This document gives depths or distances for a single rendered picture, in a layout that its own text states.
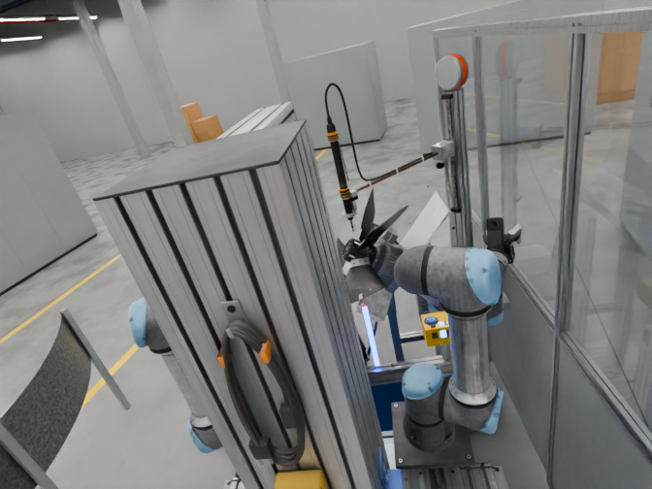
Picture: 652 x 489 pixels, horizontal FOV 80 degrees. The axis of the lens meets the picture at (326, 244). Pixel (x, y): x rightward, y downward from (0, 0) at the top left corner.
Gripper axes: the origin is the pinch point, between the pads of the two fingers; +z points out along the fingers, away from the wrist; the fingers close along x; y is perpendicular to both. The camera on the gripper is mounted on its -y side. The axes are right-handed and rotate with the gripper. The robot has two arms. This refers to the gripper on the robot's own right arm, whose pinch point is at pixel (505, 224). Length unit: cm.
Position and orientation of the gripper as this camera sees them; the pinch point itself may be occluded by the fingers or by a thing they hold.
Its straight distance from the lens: 147.5
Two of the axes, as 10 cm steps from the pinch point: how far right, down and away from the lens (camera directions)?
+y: 3.3, 8.7, 3.7
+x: 8.0, -0.5, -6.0
